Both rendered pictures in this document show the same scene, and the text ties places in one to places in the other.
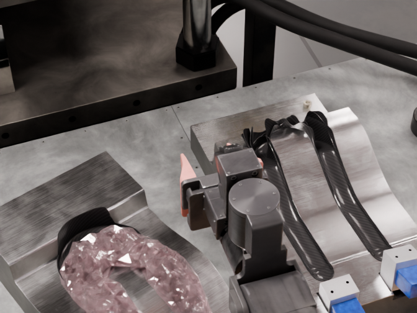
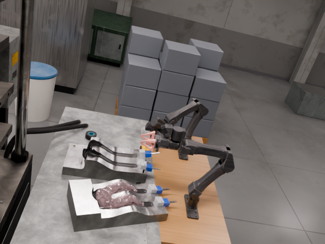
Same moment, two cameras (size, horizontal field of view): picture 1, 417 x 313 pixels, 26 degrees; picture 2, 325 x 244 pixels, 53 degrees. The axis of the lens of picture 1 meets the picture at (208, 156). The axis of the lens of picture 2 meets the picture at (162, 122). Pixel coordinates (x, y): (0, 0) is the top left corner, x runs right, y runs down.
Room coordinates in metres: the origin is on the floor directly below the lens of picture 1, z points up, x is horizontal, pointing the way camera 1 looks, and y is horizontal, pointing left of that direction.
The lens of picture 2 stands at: (0.52, 1.47, 2.06)
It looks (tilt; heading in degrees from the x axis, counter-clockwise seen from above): 26 degrees down; 279
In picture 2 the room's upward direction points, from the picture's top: 15 degrees clockwise
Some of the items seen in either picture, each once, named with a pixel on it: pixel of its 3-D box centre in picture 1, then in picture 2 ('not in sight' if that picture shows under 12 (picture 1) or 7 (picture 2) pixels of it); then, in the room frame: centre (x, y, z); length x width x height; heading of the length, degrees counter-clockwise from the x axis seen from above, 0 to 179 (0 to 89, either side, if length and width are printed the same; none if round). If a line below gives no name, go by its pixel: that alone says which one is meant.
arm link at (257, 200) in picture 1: (259, 252); (181, 139); (0.63, -0.06, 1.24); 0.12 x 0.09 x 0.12; 18
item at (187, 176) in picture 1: (202, 179); (149, 142); (0.79, 0.01, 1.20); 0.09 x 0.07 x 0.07; 18
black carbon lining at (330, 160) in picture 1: (310, 184); (110, 153); (1.04, -0.17, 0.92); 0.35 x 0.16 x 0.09; 21
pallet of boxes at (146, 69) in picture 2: not in sight; (168, 86); (1.19, -2.49, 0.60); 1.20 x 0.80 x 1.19; 22
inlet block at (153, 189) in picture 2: not in sight; (159, 190); (0.67, -0.09, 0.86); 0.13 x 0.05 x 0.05; 38
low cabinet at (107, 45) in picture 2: not in sight; (83, 30); (3.58, -4.73, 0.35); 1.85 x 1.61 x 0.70; 18
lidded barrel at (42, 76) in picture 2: not in sight; (34, 92); (2.61, -1.70, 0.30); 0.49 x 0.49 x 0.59
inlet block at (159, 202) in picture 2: not in sight; (166, 202); (0.61, 0.00, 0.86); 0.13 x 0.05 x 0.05; 38
